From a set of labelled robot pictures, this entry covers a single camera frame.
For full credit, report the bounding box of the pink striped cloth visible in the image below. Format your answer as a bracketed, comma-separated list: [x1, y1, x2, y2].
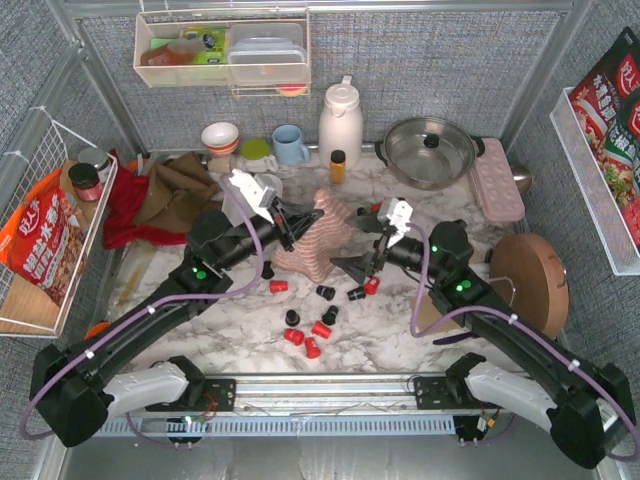
[271, 187, 355, 284]

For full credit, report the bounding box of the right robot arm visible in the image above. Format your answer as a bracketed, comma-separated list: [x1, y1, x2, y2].
[332, 212, 639, 469]

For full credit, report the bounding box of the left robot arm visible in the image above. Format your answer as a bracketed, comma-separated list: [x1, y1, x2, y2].
[28, 198, 324, 447]

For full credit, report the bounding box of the white rectangular storage basket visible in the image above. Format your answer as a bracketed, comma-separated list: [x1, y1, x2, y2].
[222, 169, 283, 227]

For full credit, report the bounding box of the blue mug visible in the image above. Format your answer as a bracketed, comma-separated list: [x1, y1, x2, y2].
[272, 125, 310, 166]

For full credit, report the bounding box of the green lidded white cup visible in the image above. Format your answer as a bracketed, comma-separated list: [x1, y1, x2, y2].
[240, 138, 278, 173]

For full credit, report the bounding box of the orange spice bottle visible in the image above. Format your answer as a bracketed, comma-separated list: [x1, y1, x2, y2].
[329, 150, 346, 185]

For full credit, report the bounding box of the brown cardboard sheet right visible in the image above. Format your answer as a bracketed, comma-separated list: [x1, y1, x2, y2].
[417, 296, 463, 334]

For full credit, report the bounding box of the steel pot with glass lid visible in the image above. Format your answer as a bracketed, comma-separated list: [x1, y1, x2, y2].
[374, 117, 486, 191]

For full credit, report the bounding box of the white thermos jug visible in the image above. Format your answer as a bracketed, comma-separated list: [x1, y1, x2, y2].
[318, 75, 364, 170]

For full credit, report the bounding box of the white orange striped bowl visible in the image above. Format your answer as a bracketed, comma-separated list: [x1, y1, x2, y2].
[201, 122, 239, 155]

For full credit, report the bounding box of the brown cloth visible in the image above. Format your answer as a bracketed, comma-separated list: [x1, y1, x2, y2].
[133, 152, 222, 233]

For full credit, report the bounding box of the pink yellow sponge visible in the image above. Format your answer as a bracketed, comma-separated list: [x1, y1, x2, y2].
[275, 83, 308, 97]

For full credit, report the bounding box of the pink egg tray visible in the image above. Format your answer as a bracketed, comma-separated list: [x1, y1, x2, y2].
[469, 137, 525, 223]

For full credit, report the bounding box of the round wooden board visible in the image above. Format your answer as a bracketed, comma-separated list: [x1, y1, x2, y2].
[489, 233, 569, 338]

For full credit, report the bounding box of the steel cup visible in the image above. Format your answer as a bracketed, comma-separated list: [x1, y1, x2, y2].
[510, 164, 533, 195]

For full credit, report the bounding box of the clear plastic container stack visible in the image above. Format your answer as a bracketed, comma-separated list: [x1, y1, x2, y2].
[226, 22, 307, 85]

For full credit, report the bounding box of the red cloth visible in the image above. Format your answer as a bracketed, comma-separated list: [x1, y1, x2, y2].
[103, 163, 187, 249]

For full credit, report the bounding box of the green labelled packet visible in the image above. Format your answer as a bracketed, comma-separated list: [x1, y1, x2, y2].
[180, 26, 229, 65]

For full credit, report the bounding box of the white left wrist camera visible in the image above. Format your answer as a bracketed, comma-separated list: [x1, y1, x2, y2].
[228, 169, 277, 221]

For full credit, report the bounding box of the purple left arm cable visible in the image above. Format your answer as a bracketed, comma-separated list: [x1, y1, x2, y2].
[19, 173, 266, 449]

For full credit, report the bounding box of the purple spatula handle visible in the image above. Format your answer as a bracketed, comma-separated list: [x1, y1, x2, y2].
[432, 329, 478, 346]

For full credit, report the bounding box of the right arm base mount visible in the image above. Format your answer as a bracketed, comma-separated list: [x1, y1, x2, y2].
[411, 353, 486, 410]

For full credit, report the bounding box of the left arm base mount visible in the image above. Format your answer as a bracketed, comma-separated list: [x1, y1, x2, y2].
[145, 378, 237, 413]

